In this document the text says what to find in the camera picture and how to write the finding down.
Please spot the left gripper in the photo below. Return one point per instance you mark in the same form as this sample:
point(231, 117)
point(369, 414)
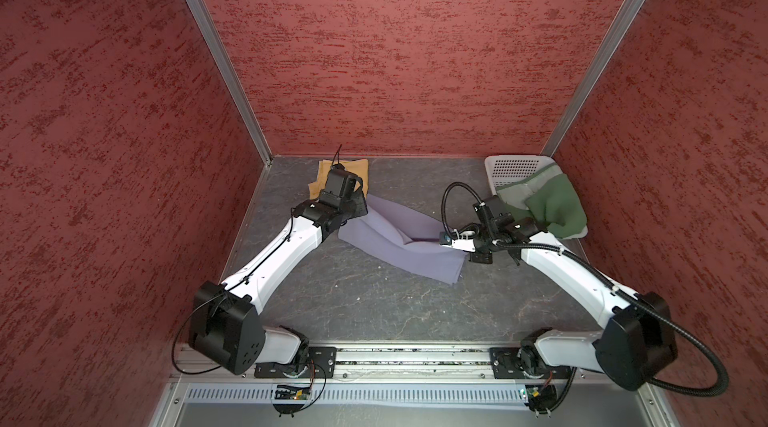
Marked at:
point(360, 209)

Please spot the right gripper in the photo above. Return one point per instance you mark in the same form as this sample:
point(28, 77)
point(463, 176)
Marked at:
point(481, 258)

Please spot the yellow skirt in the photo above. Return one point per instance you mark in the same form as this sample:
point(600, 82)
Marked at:
point(358, 167)

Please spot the white plastic basket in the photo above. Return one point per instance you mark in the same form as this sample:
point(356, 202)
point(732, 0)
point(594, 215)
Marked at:
point(506, 169)

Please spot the lavender skirt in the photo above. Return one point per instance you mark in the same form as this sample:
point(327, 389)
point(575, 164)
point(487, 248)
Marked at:
point(404, 238)

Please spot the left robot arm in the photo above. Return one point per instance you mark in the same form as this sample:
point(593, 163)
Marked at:
point(225, 324)

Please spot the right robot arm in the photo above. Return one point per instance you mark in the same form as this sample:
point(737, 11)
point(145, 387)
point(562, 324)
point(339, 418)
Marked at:
point(630, 346)

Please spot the green skirt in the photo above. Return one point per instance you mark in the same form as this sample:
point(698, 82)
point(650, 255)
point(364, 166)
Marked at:
point(550, 199)

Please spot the right small circuit board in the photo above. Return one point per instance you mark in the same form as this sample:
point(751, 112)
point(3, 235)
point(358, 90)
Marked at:
point(538, 397)

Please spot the small circuit board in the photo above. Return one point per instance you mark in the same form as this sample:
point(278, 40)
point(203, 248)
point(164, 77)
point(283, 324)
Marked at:
point(293, 393)
point(538, 397)

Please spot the left small circuit board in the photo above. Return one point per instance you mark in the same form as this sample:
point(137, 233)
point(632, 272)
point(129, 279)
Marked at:
point(293, 393)

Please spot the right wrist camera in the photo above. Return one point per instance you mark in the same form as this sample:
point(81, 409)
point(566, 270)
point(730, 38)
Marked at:
point(462, 241)

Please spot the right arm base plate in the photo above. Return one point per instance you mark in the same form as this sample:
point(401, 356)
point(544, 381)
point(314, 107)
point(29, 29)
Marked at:
point(507, 362)

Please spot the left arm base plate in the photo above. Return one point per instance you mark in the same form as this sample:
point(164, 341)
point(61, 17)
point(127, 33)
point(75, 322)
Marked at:
point(324, 361)

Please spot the aluminium front rail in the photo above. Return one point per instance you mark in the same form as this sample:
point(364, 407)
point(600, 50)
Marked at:
point(367, 362)

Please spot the right corner aluminium post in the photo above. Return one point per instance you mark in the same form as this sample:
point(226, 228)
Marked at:
point(617, 30)

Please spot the corner aluminium post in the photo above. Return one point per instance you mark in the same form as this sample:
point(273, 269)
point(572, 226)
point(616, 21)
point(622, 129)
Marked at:
point(617, 30)
point(226, 69)

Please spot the left corner aluminium post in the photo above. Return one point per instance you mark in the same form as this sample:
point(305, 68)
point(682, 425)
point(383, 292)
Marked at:
point(226, 69)

